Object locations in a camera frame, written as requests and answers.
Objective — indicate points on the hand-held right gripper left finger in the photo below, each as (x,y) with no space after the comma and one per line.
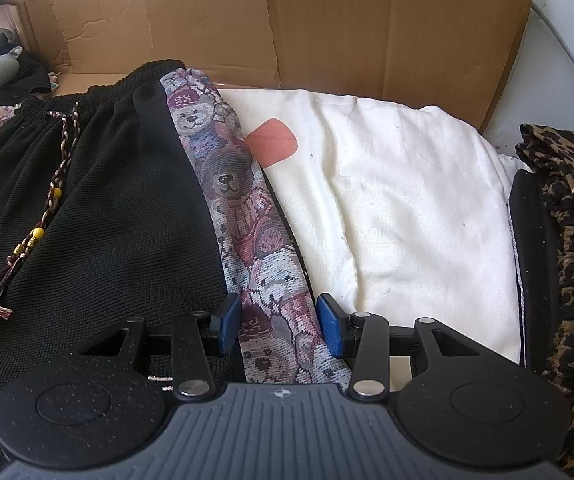
(229,325)

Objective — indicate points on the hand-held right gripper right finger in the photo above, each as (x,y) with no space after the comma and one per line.
(331,325)

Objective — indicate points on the black pants with bear stripe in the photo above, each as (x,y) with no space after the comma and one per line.
(117,210)

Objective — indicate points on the cream printed blanket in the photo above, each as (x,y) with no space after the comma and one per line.
(392,210)

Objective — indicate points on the flattened cardboard sheet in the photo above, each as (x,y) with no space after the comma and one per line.
(317,20)

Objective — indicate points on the black cloth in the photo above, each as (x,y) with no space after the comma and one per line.
(22,80)

